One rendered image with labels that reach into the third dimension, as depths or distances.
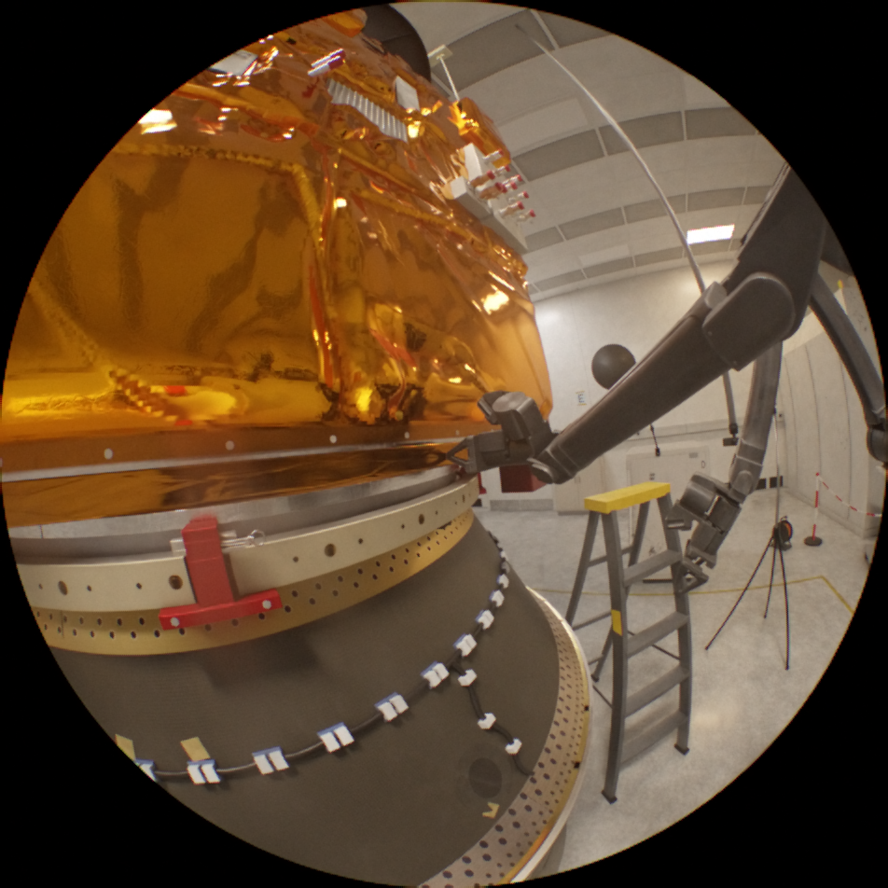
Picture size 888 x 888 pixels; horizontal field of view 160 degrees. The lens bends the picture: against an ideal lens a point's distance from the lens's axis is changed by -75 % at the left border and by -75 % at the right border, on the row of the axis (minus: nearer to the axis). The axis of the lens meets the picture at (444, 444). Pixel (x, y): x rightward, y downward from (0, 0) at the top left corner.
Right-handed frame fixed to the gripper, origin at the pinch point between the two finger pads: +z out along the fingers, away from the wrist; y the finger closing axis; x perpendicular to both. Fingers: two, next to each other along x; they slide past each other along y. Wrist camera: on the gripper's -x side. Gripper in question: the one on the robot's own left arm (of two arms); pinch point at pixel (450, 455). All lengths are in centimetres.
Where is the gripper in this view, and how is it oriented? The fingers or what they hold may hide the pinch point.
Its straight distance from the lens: 64.4
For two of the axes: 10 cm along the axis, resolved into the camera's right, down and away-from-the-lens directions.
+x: 1.2, 9.9, -0.2
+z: -7.8, 1.0, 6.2
